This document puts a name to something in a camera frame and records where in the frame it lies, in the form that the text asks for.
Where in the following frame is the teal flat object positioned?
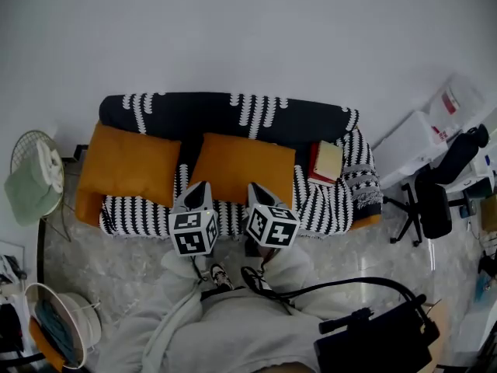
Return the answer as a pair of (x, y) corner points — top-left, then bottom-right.
(475, 274), (492, 302)

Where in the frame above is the black office chair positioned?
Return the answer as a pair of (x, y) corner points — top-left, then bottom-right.
(382, 124), (490, 248)

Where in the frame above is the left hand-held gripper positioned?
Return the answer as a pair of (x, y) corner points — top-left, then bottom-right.
(169, 181), (220, 257)

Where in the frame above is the person's torso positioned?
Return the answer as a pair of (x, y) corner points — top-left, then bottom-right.
(155, 288), (323, 373)

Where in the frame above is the person's left shoe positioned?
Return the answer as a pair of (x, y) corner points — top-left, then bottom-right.
(209, 263), (234, 291)

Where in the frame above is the thick black cable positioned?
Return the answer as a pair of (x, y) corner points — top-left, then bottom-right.
(240, 266), (426, 314)

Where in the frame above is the white desk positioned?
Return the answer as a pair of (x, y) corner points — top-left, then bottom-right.
(446, 145), (497, 209)

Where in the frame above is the red book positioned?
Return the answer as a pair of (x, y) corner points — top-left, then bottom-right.
(308, 141), (342, 188)

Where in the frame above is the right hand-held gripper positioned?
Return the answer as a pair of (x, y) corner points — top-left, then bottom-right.
(244, 183), (301, 257)

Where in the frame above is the beige book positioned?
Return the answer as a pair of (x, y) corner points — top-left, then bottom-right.
(313, 140), (345, 182)

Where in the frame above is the clear water bottle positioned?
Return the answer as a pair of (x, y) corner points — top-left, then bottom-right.
(426, 72), (486, 143)

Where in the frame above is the thin black cable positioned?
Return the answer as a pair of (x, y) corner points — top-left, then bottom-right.
(189, 254), (209, 285)

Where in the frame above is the dark teal cloth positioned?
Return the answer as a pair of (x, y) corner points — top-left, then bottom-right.
(34, 299), (78, 367)

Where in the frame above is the orange fabric bundle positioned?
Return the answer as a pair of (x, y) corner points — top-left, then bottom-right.
(29, 316), (67, 372)

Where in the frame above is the person's right forearm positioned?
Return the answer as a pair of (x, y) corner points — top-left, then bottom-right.
(267, 245), (350, 322)

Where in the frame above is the brown cardboard box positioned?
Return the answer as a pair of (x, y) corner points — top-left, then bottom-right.
(480, 194), (497, 232)

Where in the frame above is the person's left forearm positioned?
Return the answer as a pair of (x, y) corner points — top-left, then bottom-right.
(96, 249), (207, 373)

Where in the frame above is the person's shoe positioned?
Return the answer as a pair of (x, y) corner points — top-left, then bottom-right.
(209, 263), (234, 291)
(240, 266), (273, 291)

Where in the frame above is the person's right shoe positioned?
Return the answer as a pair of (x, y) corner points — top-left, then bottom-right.
(240, 266), (273, 291)

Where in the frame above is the white water dispenser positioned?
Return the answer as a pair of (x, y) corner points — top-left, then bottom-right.
(372, 109), (463, 190)

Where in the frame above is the white rolled towel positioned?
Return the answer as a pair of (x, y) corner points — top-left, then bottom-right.
(36, 137), (65, 193)

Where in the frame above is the orange cushion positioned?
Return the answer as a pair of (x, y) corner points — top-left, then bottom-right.
(77, 120), (182, 209)
(188, 132), (297, 211)

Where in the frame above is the black box device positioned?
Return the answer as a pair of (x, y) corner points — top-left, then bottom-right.
(313, 295), (442, 373)

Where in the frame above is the white laundry basket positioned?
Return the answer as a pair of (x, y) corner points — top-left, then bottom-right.
(23, 282), (103, 371)

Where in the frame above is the black white patterned sofa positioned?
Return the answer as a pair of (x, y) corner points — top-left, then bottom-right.
(75, 91), (384, 241)

